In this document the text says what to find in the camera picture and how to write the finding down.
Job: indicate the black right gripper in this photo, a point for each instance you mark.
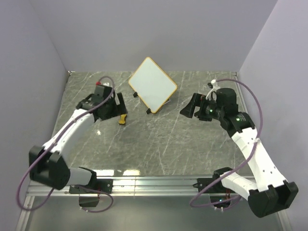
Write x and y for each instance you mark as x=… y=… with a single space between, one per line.
x=197 y=100

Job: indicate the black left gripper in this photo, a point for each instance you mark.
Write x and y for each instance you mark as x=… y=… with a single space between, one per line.
x=115 y=111

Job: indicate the yellow black whiteboard eraser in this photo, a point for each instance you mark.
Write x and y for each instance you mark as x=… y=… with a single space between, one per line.
x=122 y=120

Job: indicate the yellow framed whiteboard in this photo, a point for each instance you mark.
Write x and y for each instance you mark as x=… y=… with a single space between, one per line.
x=152 y=84

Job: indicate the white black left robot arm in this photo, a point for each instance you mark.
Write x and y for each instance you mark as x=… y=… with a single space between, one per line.
x=48 y=163

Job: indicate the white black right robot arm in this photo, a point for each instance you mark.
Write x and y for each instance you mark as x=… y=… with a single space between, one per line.
x=256 y=179

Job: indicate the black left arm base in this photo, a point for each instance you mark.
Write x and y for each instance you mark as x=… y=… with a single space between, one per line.
x=90 y=196

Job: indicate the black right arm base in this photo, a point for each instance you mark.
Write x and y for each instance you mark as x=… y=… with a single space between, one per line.
x=224 y=202

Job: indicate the grey wire whiteboard stand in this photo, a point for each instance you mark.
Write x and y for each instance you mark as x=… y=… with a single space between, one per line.
x=135 y=94

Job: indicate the aluminium mounting rail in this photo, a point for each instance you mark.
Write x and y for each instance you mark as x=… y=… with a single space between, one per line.
x=140 y=204

